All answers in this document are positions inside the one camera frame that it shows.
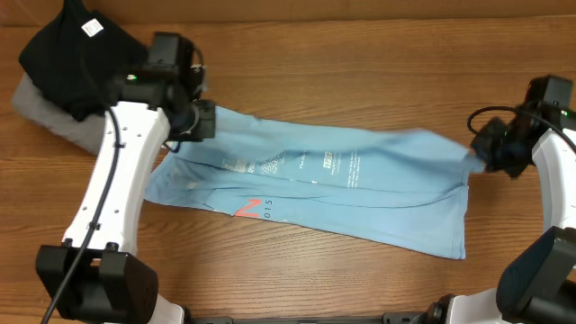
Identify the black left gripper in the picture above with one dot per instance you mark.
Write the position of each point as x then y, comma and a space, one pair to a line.
204, 130

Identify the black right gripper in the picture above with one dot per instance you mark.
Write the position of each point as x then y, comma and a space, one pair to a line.
481, 145

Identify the light blue printed t-shirt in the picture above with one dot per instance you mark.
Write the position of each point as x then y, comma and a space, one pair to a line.
407, 188

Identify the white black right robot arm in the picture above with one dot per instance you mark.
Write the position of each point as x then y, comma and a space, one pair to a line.
535, 287

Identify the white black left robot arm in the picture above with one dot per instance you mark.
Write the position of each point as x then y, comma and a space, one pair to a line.
94, 274

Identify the folded grey t-shirt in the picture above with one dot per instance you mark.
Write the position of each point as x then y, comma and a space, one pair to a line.
28, 101

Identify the folded black t-shirt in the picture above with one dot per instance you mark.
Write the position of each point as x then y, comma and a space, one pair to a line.
74, 57

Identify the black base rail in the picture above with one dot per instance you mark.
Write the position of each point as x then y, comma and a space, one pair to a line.
306, 318

